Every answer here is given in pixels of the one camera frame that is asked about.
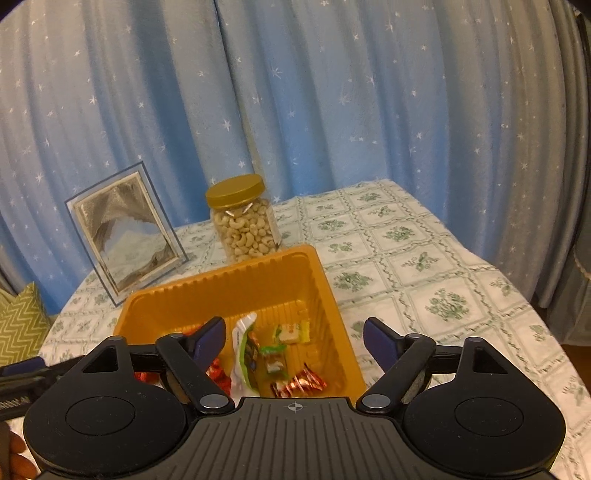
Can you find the blue starry curtain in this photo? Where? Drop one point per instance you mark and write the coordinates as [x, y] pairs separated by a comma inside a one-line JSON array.
[[323, 92]]

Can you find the person's left hand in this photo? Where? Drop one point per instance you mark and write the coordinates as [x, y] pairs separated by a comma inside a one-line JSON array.
[[21, 461]]

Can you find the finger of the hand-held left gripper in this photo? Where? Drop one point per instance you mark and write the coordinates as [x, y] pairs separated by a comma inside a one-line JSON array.
[[37, 381], [23, 367]]

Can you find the cashew jar with gold lid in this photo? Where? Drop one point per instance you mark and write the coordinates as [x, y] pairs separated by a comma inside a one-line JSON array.
[[244, 226]]

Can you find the yellow green candy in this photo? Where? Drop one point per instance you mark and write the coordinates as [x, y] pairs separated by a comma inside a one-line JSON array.
[[291, 332], [274, 363]]

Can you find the orange plastic tray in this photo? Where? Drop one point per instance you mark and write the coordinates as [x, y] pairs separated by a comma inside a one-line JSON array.
[[295, 286]]

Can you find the blue framed sand picture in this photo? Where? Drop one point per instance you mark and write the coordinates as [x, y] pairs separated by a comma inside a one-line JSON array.
[[124, 230]]

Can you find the grey lace trimmed cover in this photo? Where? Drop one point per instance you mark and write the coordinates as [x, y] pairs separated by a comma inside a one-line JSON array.
[[577, 304]]

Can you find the green zigzag cushion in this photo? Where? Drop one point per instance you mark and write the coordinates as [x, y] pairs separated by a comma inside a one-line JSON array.
[[21, 323]]

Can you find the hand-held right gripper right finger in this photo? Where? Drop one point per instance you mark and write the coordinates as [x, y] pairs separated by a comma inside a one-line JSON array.
[[381, 341]]

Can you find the green white snack pouch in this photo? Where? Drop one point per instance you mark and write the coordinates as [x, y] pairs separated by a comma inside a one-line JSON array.
[[242, 360]]

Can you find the red white twisted candy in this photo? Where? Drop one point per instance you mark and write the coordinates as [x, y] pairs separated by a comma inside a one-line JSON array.
[[300, 383]]

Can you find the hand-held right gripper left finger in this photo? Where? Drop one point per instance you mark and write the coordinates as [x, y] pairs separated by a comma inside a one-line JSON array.
[[210, 341]]

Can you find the red gold candy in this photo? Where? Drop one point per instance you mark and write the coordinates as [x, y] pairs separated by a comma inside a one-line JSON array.
[[220, 371]]

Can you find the grey curtain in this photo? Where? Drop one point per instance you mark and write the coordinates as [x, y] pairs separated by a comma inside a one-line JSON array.
[[563, 138]]

